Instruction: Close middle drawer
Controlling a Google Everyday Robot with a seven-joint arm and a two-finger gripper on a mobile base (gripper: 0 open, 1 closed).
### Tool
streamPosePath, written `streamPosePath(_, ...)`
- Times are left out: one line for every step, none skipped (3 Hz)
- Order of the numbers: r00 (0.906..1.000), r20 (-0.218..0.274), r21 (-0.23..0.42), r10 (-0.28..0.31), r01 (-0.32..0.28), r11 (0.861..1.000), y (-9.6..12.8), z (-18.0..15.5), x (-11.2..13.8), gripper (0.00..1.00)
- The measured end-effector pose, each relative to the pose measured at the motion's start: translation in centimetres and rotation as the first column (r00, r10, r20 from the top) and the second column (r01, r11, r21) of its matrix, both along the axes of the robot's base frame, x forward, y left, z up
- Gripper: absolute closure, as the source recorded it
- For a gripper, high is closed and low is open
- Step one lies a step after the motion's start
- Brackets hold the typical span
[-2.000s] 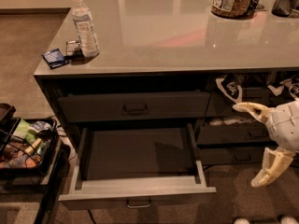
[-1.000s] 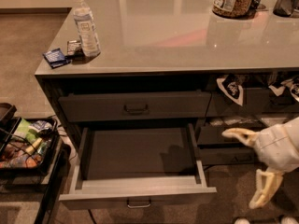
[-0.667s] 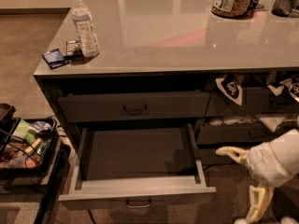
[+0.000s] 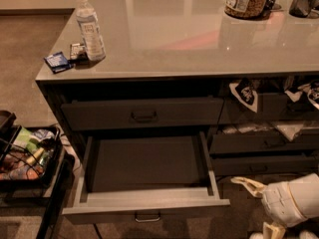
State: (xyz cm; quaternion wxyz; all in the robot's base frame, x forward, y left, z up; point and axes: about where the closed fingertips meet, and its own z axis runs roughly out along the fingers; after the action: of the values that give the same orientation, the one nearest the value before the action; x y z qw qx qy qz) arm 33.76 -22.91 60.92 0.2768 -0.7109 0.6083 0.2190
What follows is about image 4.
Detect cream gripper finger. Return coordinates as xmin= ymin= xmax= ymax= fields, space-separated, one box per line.
xmin=263 ymin=222 xmax=286 ymax=239
xmin=230 ymin=176 xmax=266 ymax=198

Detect grey drawer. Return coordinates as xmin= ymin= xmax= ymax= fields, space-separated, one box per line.
xmin=219 ymin=93 xmax=319 ymax=124
xmin=61 ymin=97 xmax=223 ymax=130
xmin=211 ymin=154 xmax=319 ymax=176
xmin=209 ymin=131 xmax=319 ymax=154
xmin=63 ymin=131 xmax=230 ymax=224

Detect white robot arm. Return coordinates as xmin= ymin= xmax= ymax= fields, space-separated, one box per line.
xmin=231 ymin=173 xmax=319 ymax=239

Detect second white robot base wheel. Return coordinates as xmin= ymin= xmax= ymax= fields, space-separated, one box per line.
xmin=299 ymin=230 xmax=319 ymax=239

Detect clear plastic bags in drawer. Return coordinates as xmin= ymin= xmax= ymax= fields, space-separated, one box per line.
xmin=221 ymin=120 xmax=319 ymax=141

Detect grey drawer cabinet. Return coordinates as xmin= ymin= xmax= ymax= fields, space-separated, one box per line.
xmin=35 ymin=0 xmax=319 ymax=184

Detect black white chip bag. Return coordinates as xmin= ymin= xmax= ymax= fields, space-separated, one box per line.
xmin=285 ymin=81 xmax=319 ymax=110
xmin=229 ymin=78 xmax=258 ymax=113

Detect large jar of nuts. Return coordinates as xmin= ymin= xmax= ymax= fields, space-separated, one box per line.
xmin=224 ymin=0 xmax=266 ymax=19

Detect dark glass container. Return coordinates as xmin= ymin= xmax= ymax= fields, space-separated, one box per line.
xmin=289 ymin=0 xmax=319 ymax=18

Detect dark snack packet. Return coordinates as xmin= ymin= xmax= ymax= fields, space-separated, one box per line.
xmin=70 ymin=43 xmax=88 ymax=61

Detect blue snack packet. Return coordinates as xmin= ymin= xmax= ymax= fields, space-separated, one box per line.
xmin=44 ymin=52 xmax=74 ymax=74

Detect green snack bag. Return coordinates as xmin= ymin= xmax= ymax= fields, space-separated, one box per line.
xmin=13 ymin=127 xmax=55 ymax=153

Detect clear plastic water bottle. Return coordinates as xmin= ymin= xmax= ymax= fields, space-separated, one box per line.
xmin=76 ymin=0 xmax=106 ymax=62

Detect black power cable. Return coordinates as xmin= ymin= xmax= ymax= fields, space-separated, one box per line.
xmin=93 ymin=223 xmax=104 ymax=239

